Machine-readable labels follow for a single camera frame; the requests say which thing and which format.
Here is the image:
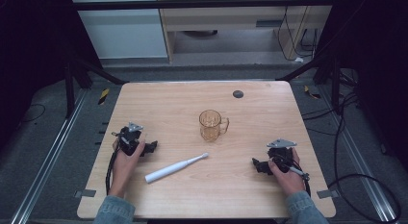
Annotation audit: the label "black horizontal frame bar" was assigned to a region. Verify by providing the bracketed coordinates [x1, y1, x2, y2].
[72, 0, 337, 12]

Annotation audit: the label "light wooden desk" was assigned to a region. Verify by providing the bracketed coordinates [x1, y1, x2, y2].
[155, 0, 337, 63]

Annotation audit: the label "black hanging desk cables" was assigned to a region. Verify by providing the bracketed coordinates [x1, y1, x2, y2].
[276, 6, 319, 62]

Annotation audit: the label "aluminium floor rail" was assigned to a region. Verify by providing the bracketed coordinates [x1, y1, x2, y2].
[319, 86, 398, 223]
[10, 88, 89, 224]

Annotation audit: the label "black looped floor cable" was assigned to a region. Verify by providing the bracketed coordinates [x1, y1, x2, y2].
[326, 92, 402, 224]

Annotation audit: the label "person's right hand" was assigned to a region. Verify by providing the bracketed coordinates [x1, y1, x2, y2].
[268, 148, 306, 197]

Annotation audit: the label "black metal stand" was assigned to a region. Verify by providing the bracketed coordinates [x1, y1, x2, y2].
[63, 56, 128, 120]
[275, 54, 359, 116]

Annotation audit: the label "right hand-held gripper black cable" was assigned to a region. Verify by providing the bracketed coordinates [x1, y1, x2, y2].
[288, 165, 313, 198]

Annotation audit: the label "hand-held gripper black cable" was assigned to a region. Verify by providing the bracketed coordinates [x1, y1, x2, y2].
[104, 143, 121, 197]
[288, 165, 313, 198]

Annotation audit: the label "white cabinet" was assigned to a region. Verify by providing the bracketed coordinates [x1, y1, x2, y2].
[68, 0, 169, 61]

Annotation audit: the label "grey metal table bracket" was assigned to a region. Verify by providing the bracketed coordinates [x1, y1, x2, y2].
[74, 188, 97, 199]
[316, 188, 340, 200]

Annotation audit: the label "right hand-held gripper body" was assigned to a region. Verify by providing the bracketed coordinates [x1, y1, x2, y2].
[266, 138, 298, 174]

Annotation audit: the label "thin black floor cable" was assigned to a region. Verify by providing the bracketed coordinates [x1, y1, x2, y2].
[19, 103, 46, 124]

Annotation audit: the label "amber glass mug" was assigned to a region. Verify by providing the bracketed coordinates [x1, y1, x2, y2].
[198, 109, 231, 142]

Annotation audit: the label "left hand-held gripper black cable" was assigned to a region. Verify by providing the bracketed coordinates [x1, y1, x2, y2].
[104, 143, 121, 197]

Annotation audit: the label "white electric toothbrush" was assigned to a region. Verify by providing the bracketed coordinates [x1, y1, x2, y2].
[144, 152, 210, 185]

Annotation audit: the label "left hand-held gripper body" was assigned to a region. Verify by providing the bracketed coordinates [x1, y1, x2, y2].
[111, 121, 147, 157]

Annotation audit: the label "person's left hand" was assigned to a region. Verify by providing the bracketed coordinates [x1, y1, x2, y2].
[108, 138, 147, 198]

